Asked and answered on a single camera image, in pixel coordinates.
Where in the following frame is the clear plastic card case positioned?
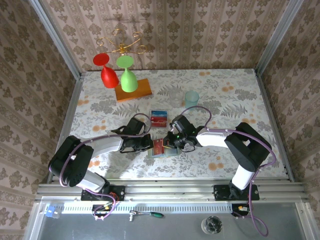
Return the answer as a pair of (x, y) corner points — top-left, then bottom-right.
(147, 138), (181, 159)

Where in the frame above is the clear acrylic card box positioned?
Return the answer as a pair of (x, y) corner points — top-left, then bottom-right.
(148, 108), (171, 129)

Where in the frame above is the teal plastic cup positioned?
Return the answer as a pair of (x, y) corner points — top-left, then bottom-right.
(184, 90), (200, 111)

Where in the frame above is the clear drinking glass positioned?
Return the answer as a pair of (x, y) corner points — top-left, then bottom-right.
(167, 87), (185, 109)

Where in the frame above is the floral tablecloth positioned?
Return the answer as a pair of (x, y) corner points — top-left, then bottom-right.
(65, 68), (288, 180)

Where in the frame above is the wooden base block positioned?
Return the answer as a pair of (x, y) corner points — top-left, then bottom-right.
(114, 78), (153, 103)

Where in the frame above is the green plastic goblet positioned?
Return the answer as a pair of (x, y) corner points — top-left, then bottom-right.
(115, 55), (139, 93)

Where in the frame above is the red plastic goblet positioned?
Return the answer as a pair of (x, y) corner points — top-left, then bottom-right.
(92, 52), (120, 89)

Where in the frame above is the grey metal shelf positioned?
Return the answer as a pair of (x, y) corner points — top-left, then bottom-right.
(24, 201), (320, 240)

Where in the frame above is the round glass jar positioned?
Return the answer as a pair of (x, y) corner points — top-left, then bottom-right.
(200, 215), (224, 235)

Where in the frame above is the blue plug adapter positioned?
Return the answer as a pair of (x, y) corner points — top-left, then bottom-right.
(45, 206), (62, 220)

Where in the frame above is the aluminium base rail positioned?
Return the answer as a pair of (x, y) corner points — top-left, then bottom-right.
(34, 177), (309, 203)

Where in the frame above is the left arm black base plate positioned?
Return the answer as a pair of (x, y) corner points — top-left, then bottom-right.
(80, 184), (126, 202)

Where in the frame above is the white slotted cable duct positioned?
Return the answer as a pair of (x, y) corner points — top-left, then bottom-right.
(61, 202), (233, 215)

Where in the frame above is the green handled ratchet tool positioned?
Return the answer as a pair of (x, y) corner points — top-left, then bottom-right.
(128, 210), (165, 223)

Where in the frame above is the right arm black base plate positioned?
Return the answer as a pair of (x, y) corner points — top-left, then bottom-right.
(212, 183), (260, 202)

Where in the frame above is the aluminium side rail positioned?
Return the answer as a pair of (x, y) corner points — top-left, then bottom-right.
(46, 72), (86, 182)
(254, 68), (296, 183)

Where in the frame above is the black connector bracket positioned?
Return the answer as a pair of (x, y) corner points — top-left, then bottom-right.
(231, 203), (252, 219)
(91, 203), (118, 222)

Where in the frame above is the gold wire rack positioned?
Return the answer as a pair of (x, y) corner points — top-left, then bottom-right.
(96, 29), (147, 57)

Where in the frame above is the aluminium frame post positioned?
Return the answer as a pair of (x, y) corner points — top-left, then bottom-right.
(28, 0), (85, 81)
(255, 0), (305, 76)

